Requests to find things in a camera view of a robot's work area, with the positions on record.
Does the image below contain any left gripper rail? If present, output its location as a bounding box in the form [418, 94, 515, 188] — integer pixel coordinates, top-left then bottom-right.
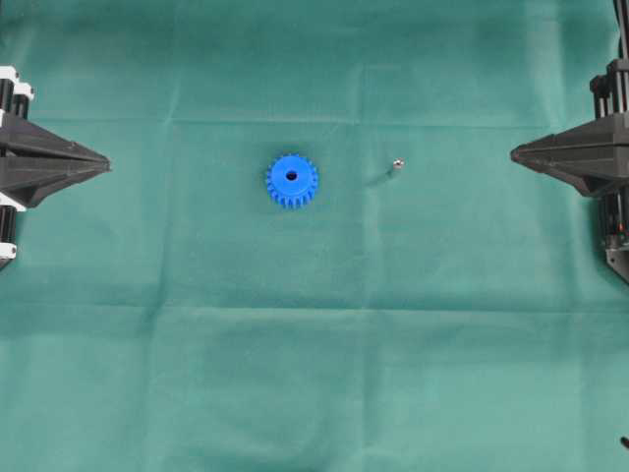
[0, 65, 113, 270]

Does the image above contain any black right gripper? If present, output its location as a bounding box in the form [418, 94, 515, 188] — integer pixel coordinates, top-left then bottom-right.
[509, 57, 629, 286]

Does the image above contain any blue plastic gear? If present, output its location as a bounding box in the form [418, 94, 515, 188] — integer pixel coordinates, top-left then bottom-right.
[265, 153, 318, 209]

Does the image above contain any green table cloth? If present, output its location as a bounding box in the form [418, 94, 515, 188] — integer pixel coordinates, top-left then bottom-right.
[1, 1, 628, 471]

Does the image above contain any black cable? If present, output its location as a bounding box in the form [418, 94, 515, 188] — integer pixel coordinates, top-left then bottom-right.
[611, 0, 629, 63]

